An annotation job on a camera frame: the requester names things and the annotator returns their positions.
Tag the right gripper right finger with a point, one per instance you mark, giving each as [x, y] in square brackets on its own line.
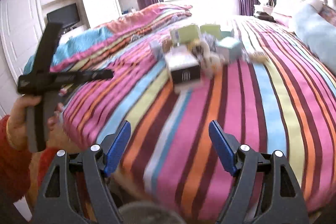
[265, 188]

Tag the white mesh waste basket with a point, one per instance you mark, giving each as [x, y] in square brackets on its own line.
[148, 212]

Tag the left hand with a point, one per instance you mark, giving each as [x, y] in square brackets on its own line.
[16, 124]

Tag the black television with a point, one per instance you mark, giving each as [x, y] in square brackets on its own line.
[67, 15]

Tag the black logo box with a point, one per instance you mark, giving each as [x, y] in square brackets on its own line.
[184, 70]

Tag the striped colourful bedspread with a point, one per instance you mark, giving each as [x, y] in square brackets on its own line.
[287, 104]

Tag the red sleeve forearm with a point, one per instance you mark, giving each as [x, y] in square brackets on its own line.
[15, 168]

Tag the folded colourful quilt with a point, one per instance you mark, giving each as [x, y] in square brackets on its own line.
[105, 37]

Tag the teal long plush pillow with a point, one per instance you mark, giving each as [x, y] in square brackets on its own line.
[315, 32]

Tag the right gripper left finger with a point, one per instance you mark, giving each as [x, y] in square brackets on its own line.
[59, 199]

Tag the lime green box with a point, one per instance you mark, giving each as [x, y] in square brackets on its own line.
[185, 34]

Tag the white wardrobe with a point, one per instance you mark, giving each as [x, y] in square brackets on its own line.
[22, 25]

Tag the teal small box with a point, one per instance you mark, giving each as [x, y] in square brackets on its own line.
[230, 48]

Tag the white plush bear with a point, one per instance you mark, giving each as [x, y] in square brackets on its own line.
[210, 62]

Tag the yellow snack packet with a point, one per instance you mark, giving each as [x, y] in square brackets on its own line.
[258, 57]

